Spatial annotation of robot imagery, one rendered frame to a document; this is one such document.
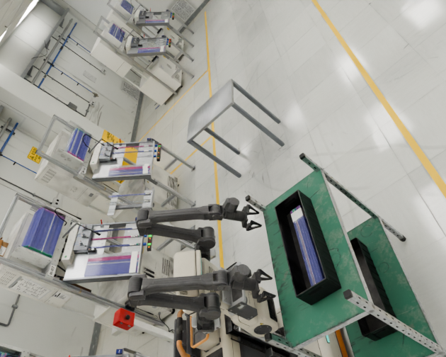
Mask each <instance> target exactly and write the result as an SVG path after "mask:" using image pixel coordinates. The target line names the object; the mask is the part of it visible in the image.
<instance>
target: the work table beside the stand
mask: <svg viewBox="0 0 446 357"><path fill-rule="evenodd" d="M234 87H235V88H236V89H237V90H238V91H240V92H241V93H242V94H243V95H245V97H247V98H248V99H249V100H250V101H251V102H252V103H254V104H255V105H256V106H258V107H259V108H260V109H261V110H262V111H263V112H264V113H265V114H267V115H268V116H269V117H270V118H272V119H273V120H274V121H275V122H276V123H277V124H279V123H281V122H280V119H279V118H277V117H276V116H275V115H274V114H272V113H271V112H270V111H269V110H268V109H267V108H266V107H265V106H263V105H262V104H261V103H260V102H258V101H257V100H256V99H255V98H254V97H252V95H251V94H249V93H248V92H247V91H246V90H245V89H243V88H242V87H241V86H239V85H238V84H237V83H236V82H235V81H234V80H233V79H230V80H229V81H228V82H227V83H226V84H225V85H224V86H223V87H222V88H220V89H219V90H218V91H217V92H216V93H215V94H214V95H213V96H211V97H210V98H209V99H208V100H207V101H206V102H205V103H204V104H203V105H201V106H200V107H199V108H198V109H197V110H196V111H195V112H194V113H193V114H192V115H191V116H190V117H189V121H188V135H187V143H189V144H190V145H192V146H193V147H194V148H196V149H198V150H199V151H200V152H202V153H203V154H205V155H206V156H208V157H209V158H210V159H212V160H213V161H215V162H217V163H218V164H219V165H220V166H222V167H224V168H225V169H226V170H227V171H229V172H231V173H232V174H233V175H235V176H236V177H238V178H240V177H241V174H240V173H239V172H238V171H236V170H234V169H233V168H231V167H230V166H229V165H227V164H226V163H224V162H223V161H222V160H221V159H219V158H217V157H216V156H215V155H213V154H212V153H210V152H209V151H207V150H206V149H205V148H203V147H202V146H200V145H199V144H198V143H196V142H195V141H193V139H194V138H195V137H197V136H198V135H199V134H200V133H201V132H202V131H203V130H204V131H205V132H207V133H209V134H210V135H211V136H213V137H214V138H215V139H217V140H218V141H220V142H221V143H222V144H223V145H225V146H226V147H228V148H229V149H230V150H231V151H233V152H234V153H236V154H238V155H239V154H240V151H239V150H238V149H237V148H235V147H234V146H232V145H231V144H229V143H228V142H227V141H226V140H224V139H223V138H221V137H220V136H219V135H218V134H216V133H215V132H213V131H212V130H211V129H209V128H208V126H209V125H210V124H211V123H213V122H214V121H215V120H216V119H218V117H219V116H220V115H221V114H223V113H224V112H225V111H226V110H228V109H229V108H230V107H233V108H234V109H235V110H237V111H238V112H239V113H240V114H242V116H244V117H245V118H246V119H248V120H249V121H250V122H252V123H253V124H254V125H255V126H256V127H257V128H259V129H260V130H262V131H263V132H264V133H265V134H266V135H267V136H269V137H270V138H271V139H272V140H274V141H275V142H277V143H278V144H279V145H280V146H281V147H283V146H284V145H285V143H284V142H283V141H282V140H280V139H279V138H278V137H276V136H275V135H274V134H273V133H272V132H271V131H269V130H268V129H267V128H266V127H264V126H263V125H262V124H260V123H259V122H258V121H257V120H256V119H255V118H253V117H252V116H251V115H249V114H248V113H247V112H246V111H245V110H244V109H243V108H241V107H240V106H239V105H237V104H236V103H235V102H234Z"/></svg>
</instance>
